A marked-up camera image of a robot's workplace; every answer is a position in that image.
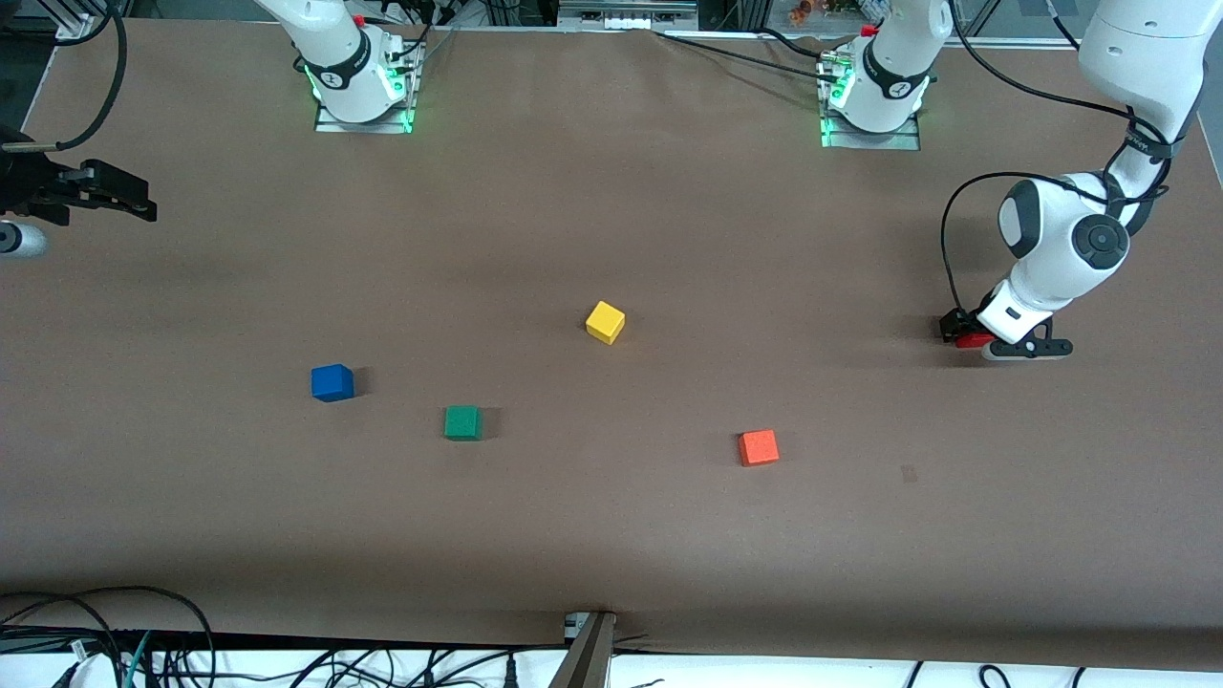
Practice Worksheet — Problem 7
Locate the yellow wooden cube block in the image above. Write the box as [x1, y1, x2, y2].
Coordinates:
[585, 300, 627, 346]

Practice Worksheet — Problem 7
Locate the blue wooden cube block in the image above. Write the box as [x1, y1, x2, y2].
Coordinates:
[311, 363, 355, 403]

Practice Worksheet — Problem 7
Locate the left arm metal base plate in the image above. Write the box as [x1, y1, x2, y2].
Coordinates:
[820, 103, 922, 152]

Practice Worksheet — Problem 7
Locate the grey power strip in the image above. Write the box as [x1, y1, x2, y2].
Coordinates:
[558, 0, 699, 31]

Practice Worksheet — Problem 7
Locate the black cable on table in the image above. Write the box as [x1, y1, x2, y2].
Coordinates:
[654, 29, 844, 83]

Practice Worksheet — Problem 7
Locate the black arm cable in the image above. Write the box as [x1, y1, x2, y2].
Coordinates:
[940, 0, 1171, 321]
[55, 0, 130, 150]

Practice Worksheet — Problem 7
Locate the black looped cable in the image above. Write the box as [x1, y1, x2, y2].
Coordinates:
[0, 585, 217, 688]

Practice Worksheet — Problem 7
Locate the teal cable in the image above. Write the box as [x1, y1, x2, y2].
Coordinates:
[120, 631, 154, 688]

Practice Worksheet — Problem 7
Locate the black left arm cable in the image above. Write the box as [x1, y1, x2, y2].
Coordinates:
[940, 0, 1171, 321]

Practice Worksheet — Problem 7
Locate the aluminium frame corner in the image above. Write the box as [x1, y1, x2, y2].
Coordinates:
[53, 0, 112, 41]

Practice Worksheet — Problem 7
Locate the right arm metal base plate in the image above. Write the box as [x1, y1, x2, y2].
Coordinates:
[314, 43, 415, 135]

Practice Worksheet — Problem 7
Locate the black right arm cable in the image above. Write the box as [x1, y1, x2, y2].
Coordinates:
[55, 0, 130, 150]

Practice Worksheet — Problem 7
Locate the brown paper table cover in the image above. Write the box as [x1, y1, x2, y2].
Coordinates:
[0, 17, 1223, 670]

